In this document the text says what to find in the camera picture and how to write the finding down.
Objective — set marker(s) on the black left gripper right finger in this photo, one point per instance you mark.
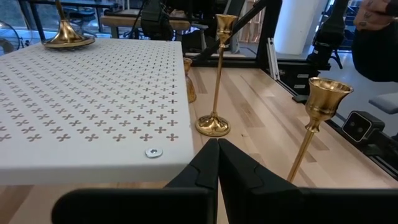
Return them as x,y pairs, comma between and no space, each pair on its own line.
264,205

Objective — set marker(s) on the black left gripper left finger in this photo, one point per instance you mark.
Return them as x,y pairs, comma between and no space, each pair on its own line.
174,205

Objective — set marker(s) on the short amber bell candle holder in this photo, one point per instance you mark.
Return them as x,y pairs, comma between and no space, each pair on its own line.
190,90

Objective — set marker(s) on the tall brass candlestick holder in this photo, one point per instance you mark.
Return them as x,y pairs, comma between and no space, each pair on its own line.
66,35
213,124

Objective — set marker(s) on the medium brass candlestick holder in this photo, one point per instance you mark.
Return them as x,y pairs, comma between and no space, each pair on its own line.
323,102

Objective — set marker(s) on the wooden bench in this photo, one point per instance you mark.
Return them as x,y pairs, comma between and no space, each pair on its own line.
124,21

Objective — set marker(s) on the silver platform screw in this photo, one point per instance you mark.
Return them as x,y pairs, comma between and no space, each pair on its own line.
154,152

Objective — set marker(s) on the white perforated metal platform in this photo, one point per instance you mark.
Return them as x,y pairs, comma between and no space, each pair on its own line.
93,93

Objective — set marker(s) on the silver aluminium bar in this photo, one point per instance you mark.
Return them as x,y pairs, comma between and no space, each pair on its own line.
272,62

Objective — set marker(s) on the black framed table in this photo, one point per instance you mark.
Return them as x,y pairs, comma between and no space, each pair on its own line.
34,18

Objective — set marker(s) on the white round pillar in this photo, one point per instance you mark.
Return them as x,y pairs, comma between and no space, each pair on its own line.
295,28

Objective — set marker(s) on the grey padded seat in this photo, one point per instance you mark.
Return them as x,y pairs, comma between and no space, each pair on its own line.
385,103

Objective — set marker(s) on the person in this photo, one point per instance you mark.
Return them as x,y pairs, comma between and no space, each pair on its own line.
376,56

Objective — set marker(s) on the person's hand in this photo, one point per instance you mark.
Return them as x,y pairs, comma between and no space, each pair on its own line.
370,17

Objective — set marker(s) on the black table-level camera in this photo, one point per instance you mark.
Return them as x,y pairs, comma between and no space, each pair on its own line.
357,126

